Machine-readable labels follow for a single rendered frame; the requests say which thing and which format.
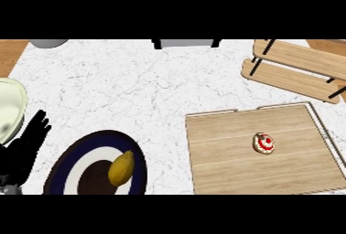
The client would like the wooden tiered shelf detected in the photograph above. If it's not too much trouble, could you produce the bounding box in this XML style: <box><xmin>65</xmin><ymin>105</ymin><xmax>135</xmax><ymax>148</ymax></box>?
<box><xmin>241</xmin><ymin>38</ymin><xmax>346</xmax><ymax>105</ymax></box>

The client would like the red and white tomato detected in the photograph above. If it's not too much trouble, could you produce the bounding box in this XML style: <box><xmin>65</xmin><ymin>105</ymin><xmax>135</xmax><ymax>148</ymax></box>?
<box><xmin>251</xmin><ymin>132</ymin><xmax>276</xmax><ymax>155</ymax></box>

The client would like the grey round pot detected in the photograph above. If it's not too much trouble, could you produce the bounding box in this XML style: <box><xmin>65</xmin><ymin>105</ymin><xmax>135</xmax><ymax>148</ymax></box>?
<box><xmin>28</xmin><ymin>38</ymin><xmax>71</xmax><ymax>49</ymax></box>

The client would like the yellow lemon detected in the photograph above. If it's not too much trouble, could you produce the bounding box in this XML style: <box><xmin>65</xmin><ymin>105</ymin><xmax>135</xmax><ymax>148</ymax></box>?
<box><xmin>106</xmin><ymin>149</ymin><xmax>136</xmax><ymax>187</ymax></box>

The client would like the wooden tray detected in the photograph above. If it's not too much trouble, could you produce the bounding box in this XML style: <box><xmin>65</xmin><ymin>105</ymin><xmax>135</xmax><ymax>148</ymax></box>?
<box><xmin>183</xmin><ymin>101</ymin><xmax>346</xmax><ymax>196</ymax></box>

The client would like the pale green bowl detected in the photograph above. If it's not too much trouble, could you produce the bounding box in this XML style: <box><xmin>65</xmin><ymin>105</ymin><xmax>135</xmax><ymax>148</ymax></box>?
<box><xmin>0</xmin><ymin>77</ymin><xmax>30</xmax><ymax>145</ymax></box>

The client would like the navy and white plate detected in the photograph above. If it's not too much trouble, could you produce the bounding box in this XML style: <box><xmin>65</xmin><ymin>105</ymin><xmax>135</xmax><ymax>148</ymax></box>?
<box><xmin>41</xmin><ymin>129</ymin><xmax>149</xmax><ymax>196</ymax></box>

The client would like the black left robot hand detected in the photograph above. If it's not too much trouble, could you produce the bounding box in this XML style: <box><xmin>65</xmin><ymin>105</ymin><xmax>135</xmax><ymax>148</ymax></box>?
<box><xmin>0</xmin><ymin>109</ymin><xmax>53</xmax><ymax>187</ymax></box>

